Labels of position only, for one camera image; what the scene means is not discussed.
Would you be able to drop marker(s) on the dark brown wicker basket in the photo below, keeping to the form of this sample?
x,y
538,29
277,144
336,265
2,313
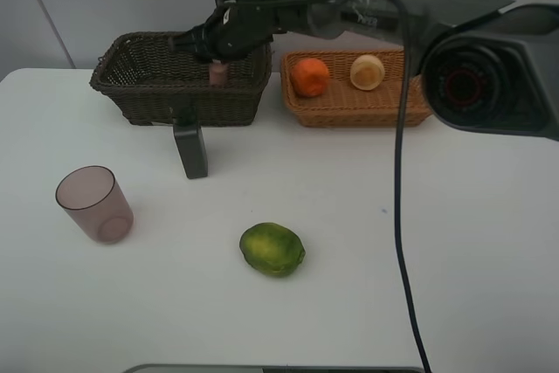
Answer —
x,y
144,79

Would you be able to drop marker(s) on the orange mandarin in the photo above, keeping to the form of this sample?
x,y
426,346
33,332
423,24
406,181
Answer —
x,y
310,77

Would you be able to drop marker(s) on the tan wicker basket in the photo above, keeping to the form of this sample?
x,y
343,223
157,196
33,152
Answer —
x,y
343,105

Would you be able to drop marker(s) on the translucent purple plastic cup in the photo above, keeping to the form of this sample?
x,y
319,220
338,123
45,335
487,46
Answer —
x,y
95,202

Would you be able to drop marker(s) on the red yellow peach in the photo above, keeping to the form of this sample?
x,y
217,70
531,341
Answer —
x,y
367,72

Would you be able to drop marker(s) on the pink bottle white cap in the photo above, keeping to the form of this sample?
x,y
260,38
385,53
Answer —
x,y
218,74

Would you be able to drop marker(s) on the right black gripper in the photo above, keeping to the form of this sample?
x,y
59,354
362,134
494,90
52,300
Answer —
x,y
237,27

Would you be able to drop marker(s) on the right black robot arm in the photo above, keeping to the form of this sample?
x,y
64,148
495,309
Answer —
x,y
487,66

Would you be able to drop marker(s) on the green lime fruit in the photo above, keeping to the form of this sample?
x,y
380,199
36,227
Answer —
x,y
272,249

